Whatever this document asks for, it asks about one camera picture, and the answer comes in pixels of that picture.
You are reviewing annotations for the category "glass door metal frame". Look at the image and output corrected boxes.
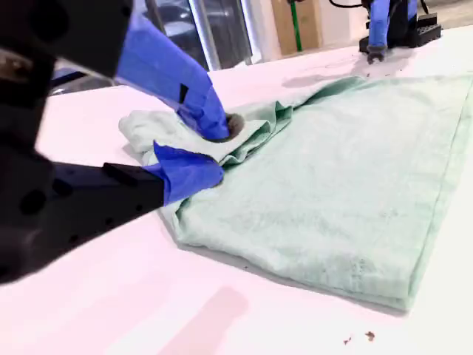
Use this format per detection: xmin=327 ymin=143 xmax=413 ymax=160
xmin=147 ymin=0 xmax=260 ymax=72

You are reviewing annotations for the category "green pole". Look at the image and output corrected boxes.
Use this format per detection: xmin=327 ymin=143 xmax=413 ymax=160
xmin=289 ymin=0 xmax=304 ymax=53

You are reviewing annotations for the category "pale green t-shirt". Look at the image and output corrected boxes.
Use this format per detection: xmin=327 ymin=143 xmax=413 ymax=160
xmin=118 ymin=72 xmax=473 ymax=311

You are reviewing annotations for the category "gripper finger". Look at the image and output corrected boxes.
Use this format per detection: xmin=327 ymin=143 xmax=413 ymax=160
xmin=367 ymin=0 xmax=389 ymax=65
xmin=55 ymin=141 xmax=225 ymax=249
xmin=114 ymin=2 xmax=246 ymax=143

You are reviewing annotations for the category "brown cardboard panel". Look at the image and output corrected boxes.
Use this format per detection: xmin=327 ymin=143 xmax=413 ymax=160
xmin=270 ymin=0 xmax=323 ymax=56

